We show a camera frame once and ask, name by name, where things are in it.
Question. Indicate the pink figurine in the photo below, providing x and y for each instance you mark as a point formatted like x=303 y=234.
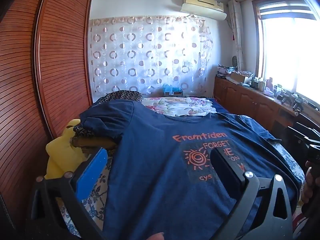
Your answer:
x=270 y=87

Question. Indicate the yellow plush toy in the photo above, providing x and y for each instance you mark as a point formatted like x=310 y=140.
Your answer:
x=60 y=155

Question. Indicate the pale window curtain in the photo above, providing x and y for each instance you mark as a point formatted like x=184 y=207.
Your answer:
x=237 y=35

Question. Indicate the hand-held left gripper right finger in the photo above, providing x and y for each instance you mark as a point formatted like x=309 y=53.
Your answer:
x=223 y=166

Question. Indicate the box with blue cloth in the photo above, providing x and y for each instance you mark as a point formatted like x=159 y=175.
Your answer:
x=171 y=88

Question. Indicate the wooden cabinet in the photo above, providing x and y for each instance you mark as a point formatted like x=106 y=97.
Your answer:
x=250 y=102

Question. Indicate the wooden louvered wardrobe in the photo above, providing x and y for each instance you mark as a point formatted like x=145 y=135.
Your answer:
x=37 y=80

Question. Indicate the blue floral white sheet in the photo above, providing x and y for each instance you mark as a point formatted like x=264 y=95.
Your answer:
x=92 y=212

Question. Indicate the person's left hand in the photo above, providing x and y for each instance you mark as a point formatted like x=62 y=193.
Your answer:
x=155 y=236

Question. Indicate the wall air conditioner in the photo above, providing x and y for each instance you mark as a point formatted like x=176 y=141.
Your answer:
x=203 y=6

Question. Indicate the dark circle-patterned cloth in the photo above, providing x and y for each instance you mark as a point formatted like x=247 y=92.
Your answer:
x=122 y=96

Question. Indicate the navy blue t-shirt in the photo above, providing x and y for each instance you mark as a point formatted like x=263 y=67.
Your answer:
x=160 y=175

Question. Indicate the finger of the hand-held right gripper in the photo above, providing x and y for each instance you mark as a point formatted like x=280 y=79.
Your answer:
x=300 y=136

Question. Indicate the colourful floral quilt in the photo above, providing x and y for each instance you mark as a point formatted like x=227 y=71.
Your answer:
x=180 y=106

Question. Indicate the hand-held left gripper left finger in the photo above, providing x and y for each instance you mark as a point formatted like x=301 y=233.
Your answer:
x=91 y=177

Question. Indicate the olive yellow folded cloth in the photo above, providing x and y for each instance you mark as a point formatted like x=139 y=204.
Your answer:
x=92 y=143

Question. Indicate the person's right hand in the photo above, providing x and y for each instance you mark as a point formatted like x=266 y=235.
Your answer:
x=310 y=187

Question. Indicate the cardboard box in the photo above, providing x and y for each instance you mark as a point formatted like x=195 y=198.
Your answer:
x=240 y=77

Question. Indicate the navy blue blanket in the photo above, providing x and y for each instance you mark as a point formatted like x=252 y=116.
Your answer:
x=218 y=105

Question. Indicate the circle-patterned sheer curtain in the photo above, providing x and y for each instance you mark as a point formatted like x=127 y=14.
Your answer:
x=150 y=55

